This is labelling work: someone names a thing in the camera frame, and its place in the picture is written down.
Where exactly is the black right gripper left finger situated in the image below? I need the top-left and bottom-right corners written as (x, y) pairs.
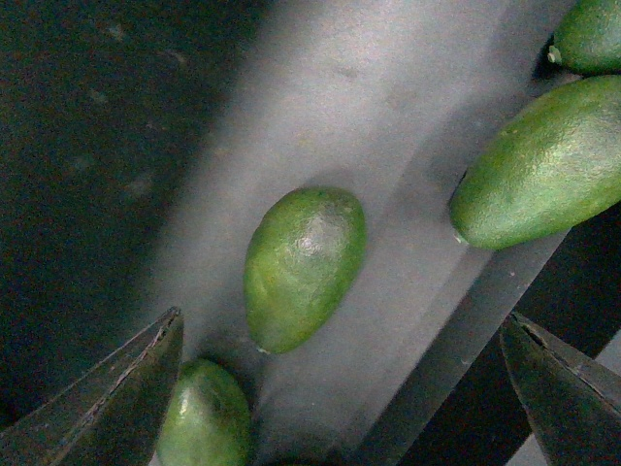
top-left (1, 308), bottom-right (183, 465)

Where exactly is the green avocado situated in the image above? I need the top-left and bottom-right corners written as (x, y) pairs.
top-left (547, 0), bottom-right (620, 75)
top-left (449, 75), bottom-right (620, 250)
top-left (244, 186), bottom-right (367, 353)
top-left (156, 359), bottom-right (250, 465)

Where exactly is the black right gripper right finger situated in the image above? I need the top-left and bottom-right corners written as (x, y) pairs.
top-left (500, 313), bottom-right (620, 465)

